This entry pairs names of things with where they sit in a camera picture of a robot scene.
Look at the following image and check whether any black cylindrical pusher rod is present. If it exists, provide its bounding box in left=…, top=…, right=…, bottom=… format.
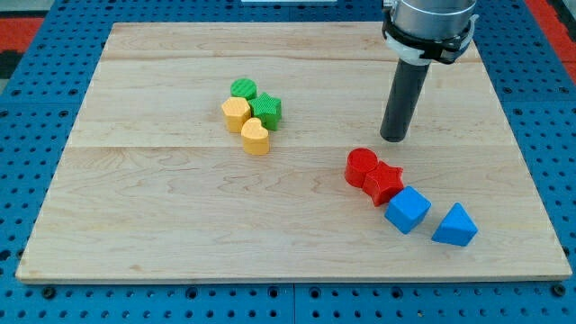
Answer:
left=380, top=59, right=429, bottom=142

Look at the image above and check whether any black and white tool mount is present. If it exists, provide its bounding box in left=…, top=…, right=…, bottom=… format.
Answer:
left=382, top=5, right=478, bottom=66

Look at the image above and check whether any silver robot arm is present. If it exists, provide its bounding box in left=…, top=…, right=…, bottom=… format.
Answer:
left=380, top=0, right=478, bottom=142

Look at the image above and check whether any red circle block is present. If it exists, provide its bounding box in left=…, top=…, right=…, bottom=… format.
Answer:
left=344, top=148, right=378, bottom=188

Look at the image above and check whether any red star block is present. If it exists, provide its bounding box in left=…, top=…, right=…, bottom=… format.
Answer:
left=362, top=161, right=404, bottom=207

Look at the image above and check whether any green star block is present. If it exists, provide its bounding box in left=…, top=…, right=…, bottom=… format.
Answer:
left=248, top=93, right=282, bottom=131

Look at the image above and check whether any green circle block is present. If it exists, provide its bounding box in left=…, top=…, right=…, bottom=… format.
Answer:
left=230, top=78, right=257, bottom=100

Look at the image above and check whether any yellow hexagon block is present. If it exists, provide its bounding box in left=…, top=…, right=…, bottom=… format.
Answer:
left=221, top=96, right=252, bottom=133

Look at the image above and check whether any blue cube block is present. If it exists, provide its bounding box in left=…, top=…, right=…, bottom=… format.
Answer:
left=384, top=186, right=432, bottom=234

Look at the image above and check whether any blue triangle block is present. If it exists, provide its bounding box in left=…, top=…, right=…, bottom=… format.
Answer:
left=432, top=202, right=478, bottom=247

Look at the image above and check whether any yellow heart block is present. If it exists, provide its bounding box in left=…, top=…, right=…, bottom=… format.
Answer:
left=240, top=118, right=270, bottom=156

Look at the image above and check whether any wooden board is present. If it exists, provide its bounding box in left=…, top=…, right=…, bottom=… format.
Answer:
left=16, top=22, right=572, bottom=284

